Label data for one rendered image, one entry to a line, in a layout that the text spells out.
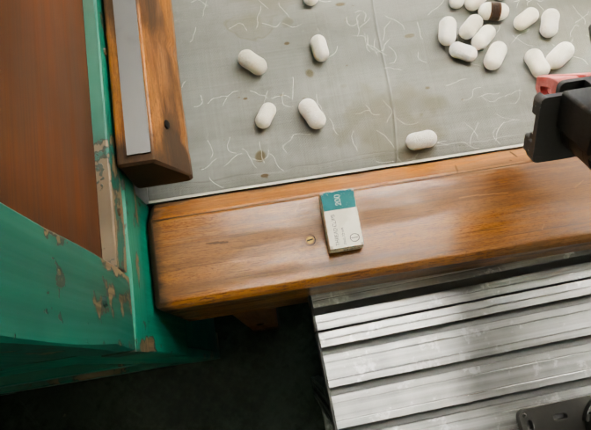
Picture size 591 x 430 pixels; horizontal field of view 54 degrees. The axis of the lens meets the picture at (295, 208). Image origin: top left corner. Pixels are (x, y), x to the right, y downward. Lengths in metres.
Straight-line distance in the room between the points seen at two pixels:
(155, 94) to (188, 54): 0.15
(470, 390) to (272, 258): 0.27
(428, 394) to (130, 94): 0.45
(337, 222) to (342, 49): 0.23
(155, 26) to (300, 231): 0.25
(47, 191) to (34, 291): 0.10
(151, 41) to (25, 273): 0.33
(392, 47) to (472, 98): 0.11
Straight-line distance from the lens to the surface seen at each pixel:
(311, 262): 0.59
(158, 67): 0.59
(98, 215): 0.51
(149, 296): 0.60
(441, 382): 0.70
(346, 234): 0.58
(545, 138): 0.56
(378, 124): 0.67
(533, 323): 0.73
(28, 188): 0.39
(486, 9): 0.74
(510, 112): 0.71
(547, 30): 0.76
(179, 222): 0.61
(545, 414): 0.72
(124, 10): 0.61
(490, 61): 0.71
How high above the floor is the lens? 1.35
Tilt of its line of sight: 75 degrees down
